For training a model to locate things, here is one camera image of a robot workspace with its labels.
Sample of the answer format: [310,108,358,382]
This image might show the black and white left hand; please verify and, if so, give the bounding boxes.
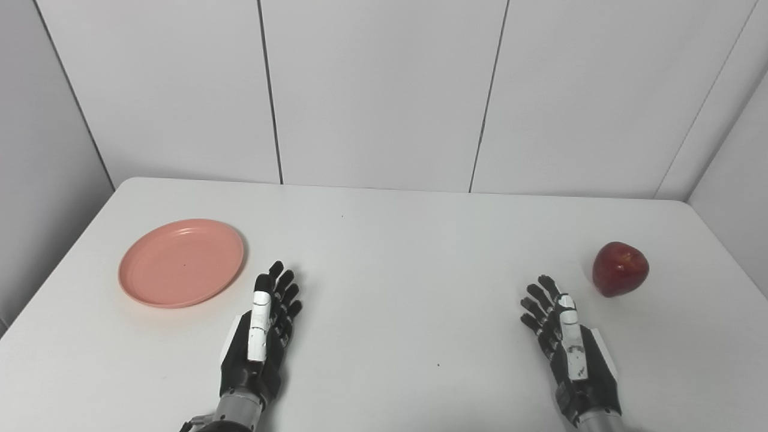
[219,261,304,405]

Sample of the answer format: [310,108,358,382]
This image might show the black and white right hand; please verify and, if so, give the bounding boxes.
[520,275,623,427]

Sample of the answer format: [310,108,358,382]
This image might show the red apple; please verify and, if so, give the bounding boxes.
[592,242,650,298]

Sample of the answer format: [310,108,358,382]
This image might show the pink round plate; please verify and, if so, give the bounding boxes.
[118,218,245,309]

